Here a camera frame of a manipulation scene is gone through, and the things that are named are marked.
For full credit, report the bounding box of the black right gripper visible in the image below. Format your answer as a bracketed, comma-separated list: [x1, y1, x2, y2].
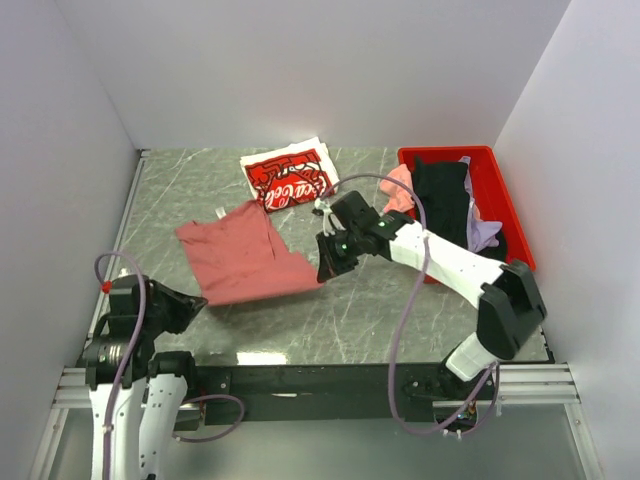
[317, 228, 365, 283]

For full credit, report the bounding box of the dusty rose t-shirt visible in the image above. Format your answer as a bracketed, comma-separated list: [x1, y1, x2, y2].
[175, 201, 322, 306]

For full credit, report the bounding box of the red white Coca-Cola shirt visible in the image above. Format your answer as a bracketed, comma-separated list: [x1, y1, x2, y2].
[240, 137, 339, 213]

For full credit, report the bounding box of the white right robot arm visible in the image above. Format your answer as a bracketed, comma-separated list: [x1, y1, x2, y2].
[314, 191, 547, 399]

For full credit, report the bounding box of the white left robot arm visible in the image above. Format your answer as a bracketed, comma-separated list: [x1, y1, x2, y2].
[82, 275, 207, 479]

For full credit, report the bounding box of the light salmon pink shirt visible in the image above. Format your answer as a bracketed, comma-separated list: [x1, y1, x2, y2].
[380, 164, 415, 213]

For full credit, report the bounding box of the black shirt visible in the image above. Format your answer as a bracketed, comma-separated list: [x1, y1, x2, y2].
[411, 159, 507, 261]

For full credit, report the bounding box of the lavender shirt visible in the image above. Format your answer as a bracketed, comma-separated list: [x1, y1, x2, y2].
[459, 156, 502, 253]

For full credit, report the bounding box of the red plastic bin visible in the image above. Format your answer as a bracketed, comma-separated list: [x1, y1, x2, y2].
[397, 145, 536, 271]

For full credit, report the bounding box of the black base crossbar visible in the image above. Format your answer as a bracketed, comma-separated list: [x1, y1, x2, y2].
[177, 363, 495, 425]

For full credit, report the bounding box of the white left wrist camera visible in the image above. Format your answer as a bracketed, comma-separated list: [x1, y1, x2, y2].
[101, 268, 135, 294]

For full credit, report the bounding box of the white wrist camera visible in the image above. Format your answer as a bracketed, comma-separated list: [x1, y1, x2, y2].
[312, 198, 336, 237]
[101, 268, 135, 294]

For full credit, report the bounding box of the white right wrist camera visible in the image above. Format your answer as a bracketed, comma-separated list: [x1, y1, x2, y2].
[312, 198, 336, 237]

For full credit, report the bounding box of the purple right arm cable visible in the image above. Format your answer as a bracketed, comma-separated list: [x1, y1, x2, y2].
[313, 172, 501, 436]

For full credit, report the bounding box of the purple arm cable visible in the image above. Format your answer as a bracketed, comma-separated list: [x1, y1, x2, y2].
[313, 172, 501, 436]
[94, 251, 246, 480]

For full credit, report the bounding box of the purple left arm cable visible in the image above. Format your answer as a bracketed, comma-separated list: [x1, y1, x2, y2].
[94, 251, 246, 480]

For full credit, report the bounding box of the aluminium rail frame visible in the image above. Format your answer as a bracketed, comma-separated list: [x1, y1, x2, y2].
[29, 147, 601, 480]

